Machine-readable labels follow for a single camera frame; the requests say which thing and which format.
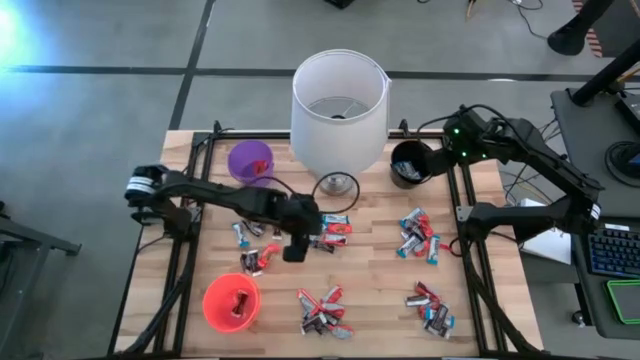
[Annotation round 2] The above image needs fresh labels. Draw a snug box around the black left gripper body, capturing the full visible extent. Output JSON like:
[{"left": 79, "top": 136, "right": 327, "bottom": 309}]
[{"left": 275, "top": 193, "right": 312, "bottom": 264}]

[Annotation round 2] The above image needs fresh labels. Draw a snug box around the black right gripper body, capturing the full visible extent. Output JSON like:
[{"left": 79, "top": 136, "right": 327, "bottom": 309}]
[{"left": 423, "top": 147, "right": 459, "bottom": 176}]

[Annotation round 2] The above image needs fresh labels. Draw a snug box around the black plastic bucket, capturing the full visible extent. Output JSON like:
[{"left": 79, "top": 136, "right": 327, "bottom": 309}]
[{"left": 389, "top": 139, "right": 439, "bottom": 191}]

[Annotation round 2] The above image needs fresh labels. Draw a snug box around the purple plastic bucket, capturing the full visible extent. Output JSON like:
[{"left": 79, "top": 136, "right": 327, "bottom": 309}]
[{"left": 227, "top": 139, "right": 275, "bottom": 189}]

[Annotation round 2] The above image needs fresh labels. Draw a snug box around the white shade silver table lamp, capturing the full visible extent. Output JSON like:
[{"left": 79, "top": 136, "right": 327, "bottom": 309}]
[{"left": 289, "top": 48, "right": 392, "bottom": 198}]

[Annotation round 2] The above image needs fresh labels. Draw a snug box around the orange plastic bucket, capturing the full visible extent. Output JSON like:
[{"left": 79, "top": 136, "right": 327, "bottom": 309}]
[{"left": 201, "top": 272, "right": 262, "bottom": 335}]

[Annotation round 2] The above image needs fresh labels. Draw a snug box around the white paper sheet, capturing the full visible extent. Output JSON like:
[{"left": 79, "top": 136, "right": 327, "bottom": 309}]
[{"left": 519, "top": 198, "right": 574, "bottom": 266}]

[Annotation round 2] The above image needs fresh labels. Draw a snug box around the grey workstation desk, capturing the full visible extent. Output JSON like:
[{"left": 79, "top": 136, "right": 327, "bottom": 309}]
[{"left": 549, "top": 87, "right": 640, "bottom": 341}]

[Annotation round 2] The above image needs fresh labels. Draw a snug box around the black stand leg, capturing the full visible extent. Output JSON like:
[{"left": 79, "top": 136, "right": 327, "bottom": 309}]
[{"left": 546, "top": 0, "right": 617, "bottom": 57}]

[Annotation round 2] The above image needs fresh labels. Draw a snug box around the black round device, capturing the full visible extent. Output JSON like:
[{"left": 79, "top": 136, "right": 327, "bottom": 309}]
[{"left": 604, "top": 140, "right": 640, "bottom": 189}]

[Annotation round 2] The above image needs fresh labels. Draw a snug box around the black stand tube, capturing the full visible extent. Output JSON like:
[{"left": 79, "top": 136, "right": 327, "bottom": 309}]
[{"left": 569, "top": 38, "right": 640, "bottom": 108}]

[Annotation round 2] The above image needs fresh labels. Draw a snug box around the red striped mat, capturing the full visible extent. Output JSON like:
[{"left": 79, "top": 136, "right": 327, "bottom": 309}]
[{"left": 572, "top": 0, "right": 606, "bottom": 59}]

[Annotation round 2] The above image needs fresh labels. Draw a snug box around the backlit black keyboard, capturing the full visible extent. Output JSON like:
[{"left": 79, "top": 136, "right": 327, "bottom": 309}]
[{"left": 586, "top": 222, "right": 640, "bottom": 279}]

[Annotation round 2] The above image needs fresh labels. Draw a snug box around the black desk device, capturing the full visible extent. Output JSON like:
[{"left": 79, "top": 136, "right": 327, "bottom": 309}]
[{"left": 614, "top": 92, "right": 640, "bottom": 134}]

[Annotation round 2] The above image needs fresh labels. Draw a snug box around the green edged black pad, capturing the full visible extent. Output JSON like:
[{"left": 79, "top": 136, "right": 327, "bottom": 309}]
[{"left": 605, "top": 278, "right": 640, "bottom": 326}]

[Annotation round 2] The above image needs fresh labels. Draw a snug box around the grey metal stand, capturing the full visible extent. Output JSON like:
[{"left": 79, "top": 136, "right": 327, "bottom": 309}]
[{"left": 0, "top": 199, "right": 82, "bottom": 360}]

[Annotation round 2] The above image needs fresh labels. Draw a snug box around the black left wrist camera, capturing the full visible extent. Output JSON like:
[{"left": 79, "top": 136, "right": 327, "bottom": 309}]
[{"left": 304, "top": 195, "right": 326, "bottom": 237}]

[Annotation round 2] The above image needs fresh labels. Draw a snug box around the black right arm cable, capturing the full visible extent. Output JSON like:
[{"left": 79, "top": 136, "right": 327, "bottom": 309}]
[{"left": 413, "top": 103, "right": 506, "bottom": 139}]

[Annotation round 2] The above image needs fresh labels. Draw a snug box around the black aluminium table frame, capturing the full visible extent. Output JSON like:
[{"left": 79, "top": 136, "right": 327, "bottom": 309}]
[{"left": 107, "top": 129, "right": 539, "bottom": 360}]

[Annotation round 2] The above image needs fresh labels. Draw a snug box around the black floor cable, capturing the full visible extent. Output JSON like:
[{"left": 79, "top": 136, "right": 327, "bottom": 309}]
[{"left": 504, "top": 0, "right": 550, "bottom": 42}]

